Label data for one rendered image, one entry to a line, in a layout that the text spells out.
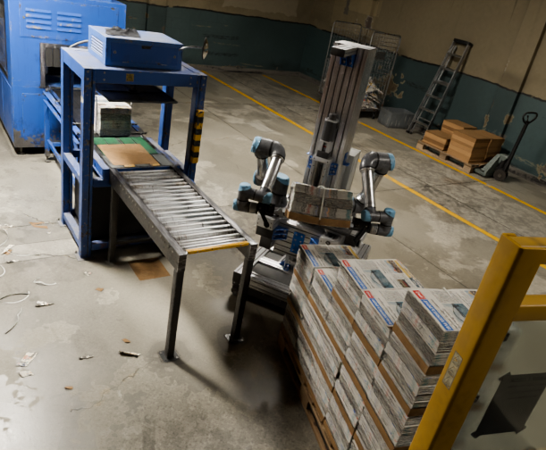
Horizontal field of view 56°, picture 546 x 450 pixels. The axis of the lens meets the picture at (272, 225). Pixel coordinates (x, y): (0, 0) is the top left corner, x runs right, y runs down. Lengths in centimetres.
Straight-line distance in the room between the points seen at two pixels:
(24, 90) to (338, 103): 373
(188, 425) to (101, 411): 50
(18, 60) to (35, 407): 395
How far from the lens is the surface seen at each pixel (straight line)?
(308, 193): 311
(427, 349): 218
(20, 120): 639
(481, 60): 1042
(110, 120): 486
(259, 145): 346
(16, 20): 615
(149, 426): 316
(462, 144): 919
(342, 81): 370
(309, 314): 321
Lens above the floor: 238
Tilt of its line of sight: 26 degrees down
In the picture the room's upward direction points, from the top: 12 degrees clockwise
